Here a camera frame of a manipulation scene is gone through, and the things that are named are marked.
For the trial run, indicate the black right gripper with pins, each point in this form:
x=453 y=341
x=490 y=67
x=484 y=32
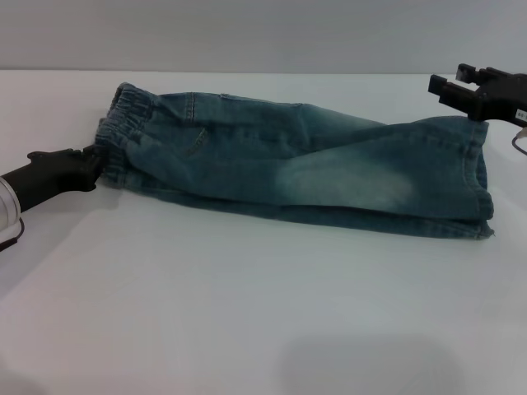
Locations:
x=504 y=98

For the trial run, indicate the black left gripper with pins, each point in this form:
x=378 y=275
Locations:
x=53 y=173

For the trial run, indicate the blue denim shorts cartoon print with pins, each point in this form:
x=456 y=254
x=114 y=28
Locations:
x=288 y=173

